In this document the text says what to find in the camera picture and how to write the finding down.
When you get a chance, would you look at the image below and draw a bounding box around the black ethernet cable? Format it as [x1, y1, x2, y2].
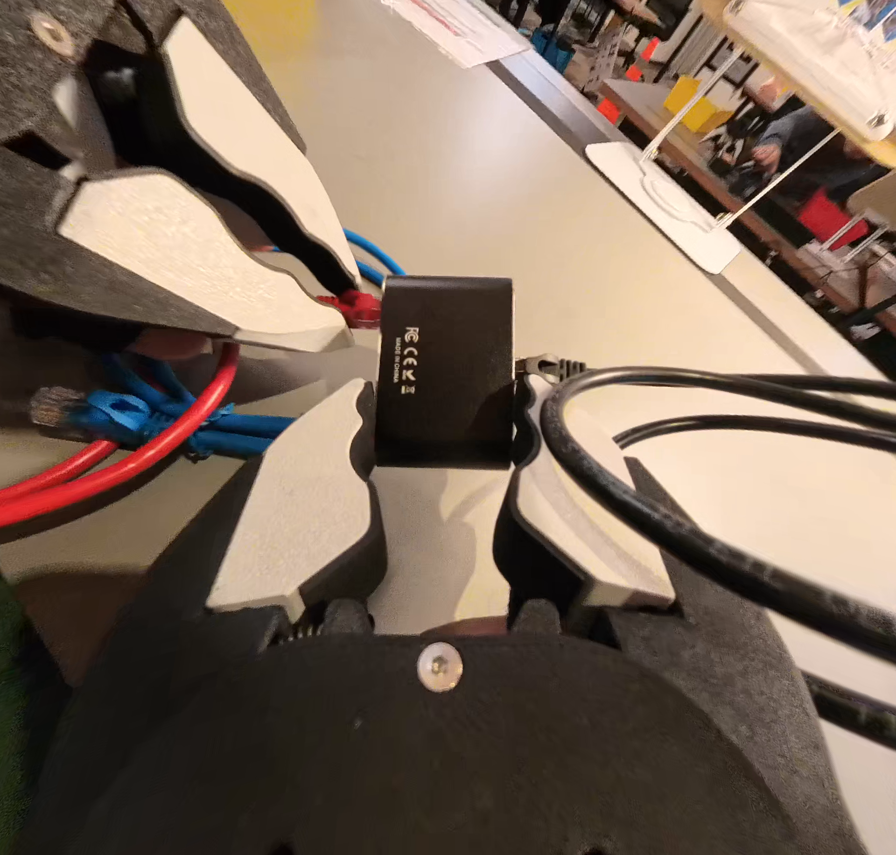
[514, 353, 896, 751]

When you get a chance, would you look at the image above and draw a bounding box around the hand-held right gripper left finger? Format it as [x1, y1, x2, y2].
[205, 378, 388, 625]

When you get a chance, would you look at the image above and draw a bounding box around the red plastic bin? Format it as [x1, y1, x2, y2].
[798, 190, 869, 243]

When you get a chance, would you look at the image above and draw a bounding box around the clear acrylic sign stand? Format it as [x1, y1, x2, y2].
[584, 0, 896, 275]

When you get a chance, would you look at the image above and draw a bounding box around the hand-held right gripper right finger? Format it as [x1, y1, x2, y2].
[492, 372, 678, 611]

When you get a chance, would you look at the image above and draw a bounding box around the black ethernet adapter box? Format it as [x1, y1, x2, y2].
[374, 275, 518, 469]

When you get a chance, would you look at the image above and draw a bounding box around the yellow plastic bin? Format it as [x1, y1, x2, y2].
[664, 74, 736, 133]

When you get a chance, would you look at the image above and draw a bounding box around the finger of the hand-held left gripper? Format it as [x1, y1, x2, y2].
[87, 16, 362, 297]
[56, 169, 356, 354]

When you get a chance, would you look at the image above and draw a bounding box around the red ethernet cable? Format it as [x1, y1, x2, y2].
[0, 291, 382, 530]

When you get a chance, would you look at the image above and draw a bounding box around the teal bag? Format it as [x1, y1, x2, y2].
[530, 25, 576, 72]

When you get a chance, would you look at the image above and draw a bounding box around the blue ethernet cable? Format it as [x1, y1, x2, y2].
[31, 228, 407, 460]

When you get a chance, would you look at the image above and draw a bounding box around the white printed paper sheet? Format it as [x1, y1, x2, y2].
[325, 0, 529, 68]

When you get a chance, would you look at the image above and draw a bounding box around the long wooden table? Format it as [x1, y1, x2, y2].
[602, 78, 896, 324]

